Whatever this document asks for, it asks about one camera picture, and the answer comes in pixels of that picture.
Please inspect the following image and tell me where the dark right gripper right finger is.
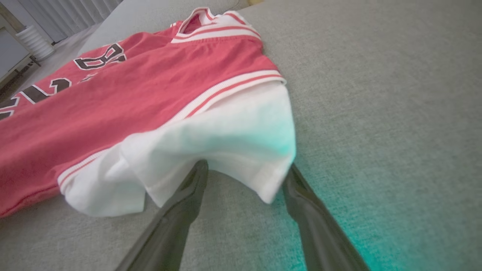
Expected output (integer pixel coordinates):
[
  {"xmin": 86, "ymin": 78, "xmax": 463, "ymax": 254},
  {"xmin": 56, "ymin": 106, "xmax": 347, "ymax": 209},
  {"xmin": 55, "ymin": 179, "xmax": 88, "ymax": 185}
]
[{"xmin": 282, "ymin": 164, "xmax": 371, "ymax": 271}]

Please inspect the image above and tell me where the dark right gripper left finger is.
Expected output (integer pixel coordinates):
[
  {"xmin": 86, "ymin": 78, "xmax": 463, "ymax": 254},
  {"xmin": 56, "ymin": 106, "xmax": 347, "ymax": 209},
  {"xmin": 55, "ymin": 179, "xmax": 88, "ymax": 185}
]
[{"xmin": 115, "ymin": 160, "xmax": 209, "ymax": 271}]

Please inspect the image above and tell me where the red jersey with white sleeves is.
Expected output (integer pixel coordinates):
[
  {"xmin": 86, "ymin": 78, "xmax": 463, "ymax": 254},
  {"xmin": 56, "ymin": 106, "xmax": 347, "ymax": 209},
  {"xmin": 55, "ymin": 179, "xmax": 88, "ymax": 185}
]
[{"xmin": 0, "ymin": 7, "xmax": 298, "ymax": 219}]

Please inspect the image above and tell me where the grey sofa seat cushion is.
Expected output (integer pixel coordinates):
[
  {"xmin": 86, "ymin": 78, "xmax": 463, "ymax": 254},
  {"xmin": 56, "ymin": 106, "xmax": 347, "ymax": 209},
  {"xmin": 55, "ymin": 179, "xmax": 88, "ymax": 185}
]
[{"xmin": 0, "ymin": 0, "xmax": 482, "ymax": 271}]

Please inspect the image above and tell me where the white ribbed cylinder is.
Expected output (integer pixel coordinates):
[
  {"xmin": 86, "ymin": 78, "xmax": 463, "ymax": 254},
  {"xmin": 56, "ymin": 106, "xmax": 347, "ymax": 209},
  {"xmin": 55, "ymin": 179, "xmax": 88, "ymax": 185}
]
[{"xmin": 16, "ymin": 26, "xmax": 56, "ymax": 61}]

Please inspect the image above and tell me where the grey pleated curtain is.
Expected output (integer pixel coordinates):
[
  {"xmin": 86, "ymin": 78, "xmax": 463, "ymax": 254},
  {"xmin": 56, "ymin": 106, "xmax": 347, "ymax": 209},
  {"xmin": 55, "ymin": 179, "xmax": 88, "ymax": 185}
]
[{"xmin": 17, "ymin": 0, "xmax": 123, "ymax": 43}]

